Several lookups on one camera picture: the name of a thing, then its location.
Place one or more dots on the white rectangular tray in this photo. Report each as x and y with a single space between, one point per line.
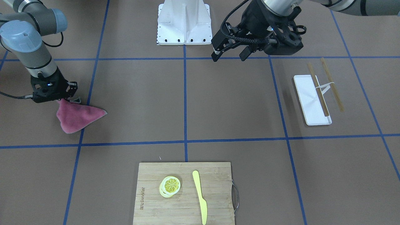
310 105

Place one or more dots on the wooden chopstick beside tray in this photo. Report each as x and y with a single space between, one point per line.
332 85

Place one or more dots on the pink red towel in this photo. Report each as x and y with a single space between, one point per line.
75 117

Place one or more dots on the wooden chopstick on tray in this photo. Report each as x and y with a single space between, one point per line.
320 95

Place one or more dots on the yellow lemon slices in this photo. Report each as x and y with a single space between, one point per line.
169 186

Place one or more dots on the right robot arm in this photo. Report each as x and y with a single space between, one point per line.
21 34

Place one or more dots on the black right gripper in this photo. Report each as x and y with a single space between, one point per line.
62 86

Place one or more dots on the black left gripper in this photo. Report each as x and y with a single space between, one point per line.
255 19

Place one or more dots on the white chopstick rest strip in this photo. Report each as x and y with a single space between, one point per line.
324 88

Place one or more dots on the yellow plastic knife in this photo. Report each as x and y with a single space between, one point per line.
202 201

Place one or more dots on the wooden cutting board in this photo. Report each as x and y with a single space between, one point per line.
183 208

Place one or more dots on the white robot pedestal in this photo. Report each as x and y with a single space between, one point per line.
184 22

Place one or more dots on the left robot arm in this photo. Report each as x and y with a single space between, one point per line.
286 10

